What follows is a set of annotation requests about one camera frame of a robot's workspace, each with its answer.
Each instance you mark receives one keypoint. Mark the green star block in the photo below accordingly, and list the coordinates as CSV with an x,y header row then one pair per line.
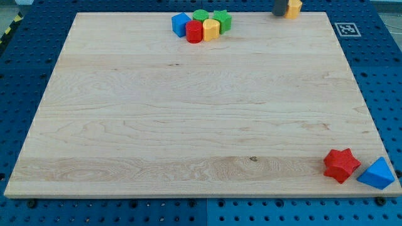
x,y
225,20

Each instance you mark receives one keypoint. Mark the red star block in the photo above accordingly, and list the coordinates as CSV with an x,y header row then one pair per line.
x,y
340,165

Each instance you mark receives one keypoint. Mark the wooden board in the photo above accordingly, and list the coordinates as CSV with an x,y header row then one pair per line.
x,y
133,111

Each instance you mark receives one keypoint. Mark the red cylinder block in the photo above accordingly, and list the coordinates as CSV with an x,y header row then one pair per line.
x,y
194,31

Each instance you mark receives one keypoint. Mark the yellow heart block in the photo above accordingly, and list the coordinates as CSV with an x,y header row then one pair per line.
x,y
211,29

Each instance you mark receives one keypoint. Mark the blue cube block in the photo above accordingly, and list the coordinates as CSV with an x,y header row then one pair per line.
x,y
178,23

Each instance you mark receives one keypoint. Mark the green cylinder block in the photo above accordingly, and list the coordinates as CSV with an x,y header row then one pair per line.
x,y
200,15

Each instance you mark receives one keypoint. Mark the yellow hexagon block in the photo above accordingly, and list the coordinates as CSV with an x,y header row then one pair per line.
x,y
293,9

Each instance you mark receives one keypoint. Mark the white fiducial marker tag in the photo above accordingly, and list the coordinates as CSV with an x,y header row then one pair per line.
x,y
347,29

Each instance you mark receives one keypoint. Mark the blue triangle block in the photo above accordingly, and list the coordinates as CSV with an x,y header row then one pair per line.
x,y
378,175

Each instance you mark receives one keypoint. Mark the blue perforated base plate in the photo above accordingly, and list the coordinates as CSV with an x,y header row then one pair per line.
x,y
28,61

